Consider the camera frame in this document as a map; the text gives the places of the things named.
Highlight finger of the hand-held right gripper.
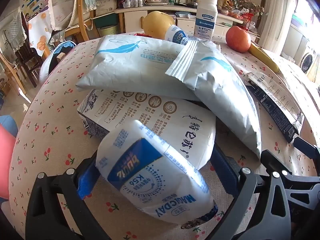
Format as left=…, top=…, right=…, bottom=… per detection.
left=293, top=137, right=320, bottom=161
left=260, top=149, right=320, bottom=211

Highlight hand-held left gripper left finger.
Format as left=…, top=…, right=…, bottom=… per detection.
left=25, top=152, right=111, bottom=240

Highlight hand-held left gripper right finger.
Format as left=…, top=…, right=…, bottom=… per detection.
left=212, top=148, right=294, bottom=240

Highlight silver black foil packet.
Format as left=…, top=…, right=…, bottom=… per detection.
left=245, top=71, right=305, bottom=144

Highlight white blue milk pouch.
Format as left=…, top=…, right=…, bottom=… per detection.
left=96, top=119, right=218, bottom=229

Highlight pink plastic bucket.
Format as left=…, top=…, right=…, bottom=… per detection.
left=0, top=124, right=17, bottom=201

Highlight white wet wipes pack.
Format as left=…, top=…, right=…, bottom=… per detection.
left=75, top=34, right=202, bottom=101
left=165, top=39, right=262, bottom=159

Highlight white milk carton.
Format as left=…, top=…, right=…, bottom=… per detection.
left=77, top=89, right=217, bottom=171

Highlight small white plastic bottle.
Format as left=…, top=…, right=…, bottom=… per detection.
left=164, top=24, right=193, bottom=47

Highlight cherry print tablecloth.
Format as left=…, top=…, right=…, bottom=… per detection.
left=9, top=33, right=320, bottom=240

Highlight white washing machine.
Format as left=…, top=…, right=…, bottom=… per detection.
left=299, top=43, right=320, bottom=75

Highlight person's leg blue trousers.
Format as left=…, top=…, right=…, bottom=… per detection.
left=0, top=115, right=18, bottom=136

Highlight yellow banana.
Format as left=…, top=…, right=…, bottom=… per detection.
left=247, top=42, right=281, bottom=74

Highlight cat print chair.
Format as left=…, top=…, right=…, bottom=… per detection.
left=39, top=40, right=77, bottom=81

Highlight light wooden chair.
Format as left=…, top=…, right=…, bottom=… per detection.
left=0, top=51, right=27, bottom=100

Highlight red apple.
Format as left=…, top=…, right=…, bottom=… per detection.
left=225, top=26, right=251, bottom=53

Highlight dark wooden chair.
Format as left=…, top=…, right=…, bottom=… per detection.
left=15, top=12, right=48, bottom=88

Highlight red plastic bag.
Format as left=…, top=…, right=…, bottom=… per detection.
left=243, top=12, right=258, bottom=31

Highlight white curtain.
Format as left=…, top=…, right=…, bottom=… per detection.
left=258, top=0, right=302, bottom=48

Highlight light green waste bin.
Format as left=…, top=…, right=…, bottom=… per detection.
left=98, top=25, right=118, bottom=37

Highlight dining table orange-print cloth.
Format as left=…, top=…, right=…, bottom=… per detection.
left=26, top=9, right=54, bottom=57

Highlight dried flower arrangement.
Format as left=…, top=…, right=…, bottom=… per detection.
left=232, top=0, right=265, bottom=18

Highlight wooden chair with cushion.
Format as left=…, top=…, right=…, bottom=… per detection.
left=49, top=0, right=97, bottom=43

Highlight tall white blue-label bottle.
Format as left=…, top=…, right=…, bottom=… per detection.
left=194, top=0, right=218, bottom=41

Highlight dark green storage box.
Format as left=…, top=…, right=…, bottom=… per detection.
left=93, top=12, right=119, bottom=28

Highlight brown snack bag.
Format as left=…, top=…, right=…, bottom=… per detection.
left=217, top=0, right=233, bottom=15

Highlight yellow pear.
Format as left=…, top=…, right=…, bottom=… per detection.
left=143, top=11, right=176, bottom=40

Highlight white television cabinet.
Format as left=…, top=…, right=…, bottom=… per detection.
left=114, top=4, right=250, bottom=36

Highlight white lace food cover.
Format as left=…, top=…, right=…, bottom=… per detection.
left=47, top=0, right=81, bottom=30

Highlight white printed sack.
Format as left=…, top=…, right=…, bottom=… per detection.
left=96, top=0, right=118, bottom=15

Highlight pack of small silver bottles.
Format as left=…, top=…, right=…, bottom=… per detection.
left=123, top=0, right=146, bottom=8

